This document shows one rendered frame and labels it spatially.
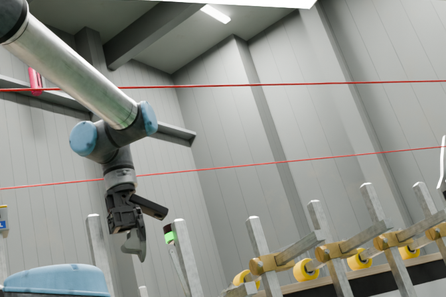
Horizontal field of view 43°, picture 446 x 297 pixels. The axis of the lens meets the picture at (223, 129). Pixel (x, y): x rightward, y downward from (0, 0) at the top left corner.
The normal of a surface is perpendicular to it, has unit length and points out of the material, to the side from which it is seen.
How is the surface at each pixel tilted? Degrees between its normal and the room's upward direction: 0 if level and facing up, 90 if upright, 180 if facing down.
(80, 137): 90
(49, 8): 180
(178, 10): 90
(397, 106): 90
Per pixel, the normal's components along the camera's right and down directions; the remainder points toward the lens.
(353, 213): -0.59, -0.18
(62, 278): 0.33, -0.54
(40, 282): -0.04, -0.48
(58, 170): 0.77, -0.43
